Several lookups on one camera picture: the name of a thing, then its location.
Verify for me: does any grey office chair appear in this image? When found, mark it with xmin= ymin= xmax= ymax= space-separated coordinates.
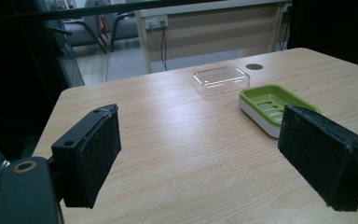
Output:
xmin=103 ymin=10 xmax=139 ymax=53
xmin=55 ymin=0 xmax=111 ymax=54

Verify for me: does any black power cable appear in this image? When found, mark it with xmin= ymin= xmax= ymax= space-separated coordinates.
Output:
xmin=159 ymin=21 xmax=168 ymax=72

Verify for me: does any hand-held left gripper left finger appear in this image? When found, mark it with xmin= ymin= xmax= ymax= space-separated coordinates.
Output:
xmin=50 ymin=104 xmax=122 ymax=209

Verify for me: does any clear plastic soap box lid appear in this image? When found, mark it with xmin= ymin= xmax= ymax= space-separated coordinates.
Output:
xmin=191 ymin=65 xmax=251 ymax=97

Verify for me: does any white wall power socket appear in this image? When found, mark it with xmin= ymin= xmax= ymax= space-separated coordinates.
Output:
xmin=145 ymin=15 xmax=169 ymax=30

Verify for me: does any beige wooden desk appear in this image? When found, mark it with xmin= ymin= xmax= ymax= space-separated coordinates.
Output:
xmin=134 ymin=0 xmax=293 ymax=75

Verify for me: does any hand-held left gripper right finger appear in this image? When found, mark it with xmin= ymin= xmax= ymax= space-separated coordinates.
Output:
xmin=277 ymin=105 xmax=358 ymax=212

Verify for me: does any green and white soap dish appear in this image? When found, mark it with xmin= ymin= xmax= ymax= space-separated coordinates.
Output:
xmin=238 ymin=84 xmax=323 ymax=139

